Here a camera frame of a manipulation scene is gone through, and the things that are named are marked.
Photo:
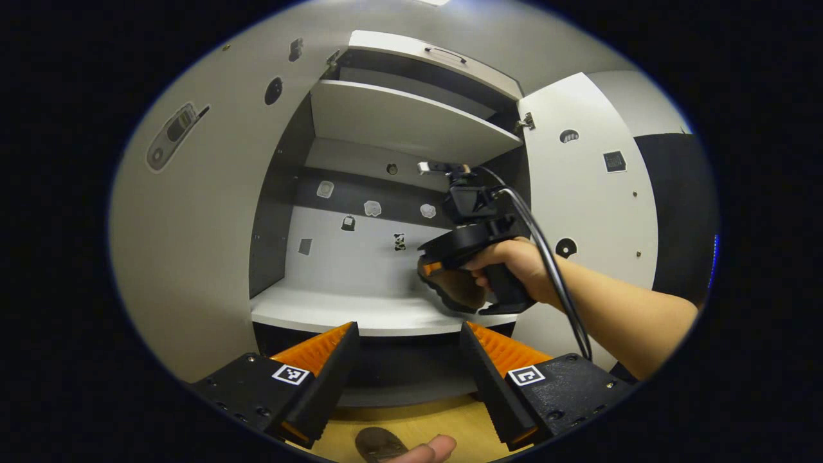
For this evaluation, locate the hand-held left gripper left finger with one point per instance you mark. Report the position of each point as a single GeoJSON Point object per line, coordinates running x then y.
{"type": "Point", "coordinates": [331, 386]}

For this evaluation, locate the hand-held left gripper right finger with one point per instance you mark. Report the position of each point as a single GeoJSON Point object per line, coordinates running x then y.
{"type": "Point", "coordinates": [492, 386]}

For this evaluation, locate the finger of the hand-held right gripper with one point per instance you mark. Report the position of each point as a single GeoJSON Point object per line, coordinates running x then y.
{"type": "Point", "coordinates": [432, 267]}

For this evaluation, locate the white shoe cabinet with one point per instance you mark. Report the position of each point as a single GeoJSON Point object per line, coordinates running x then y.
{"type": "Point", "coordinates": [360, 263]}

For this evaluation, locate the white door with cat sticker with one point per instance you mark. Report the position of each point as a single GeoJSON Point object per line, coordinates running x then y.
{"type": "Point", "coordinates": [598, 212]}

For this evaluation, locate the white door with apple sticker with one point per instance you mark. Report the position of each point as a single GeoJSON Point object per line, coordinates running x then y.
{"type": "Point", "coordinates": [206, 225]}

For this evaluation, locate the white cabinet shelf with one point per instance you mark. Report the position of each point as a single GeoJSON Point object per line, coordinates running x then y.
{"type": "Point", "coordinates": [398, 116]}

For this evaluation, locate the black backdrop cloth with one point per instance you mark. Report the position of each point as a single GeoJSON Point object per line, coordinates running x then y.
{"type": "Point", "coordinates": [681, 212]}

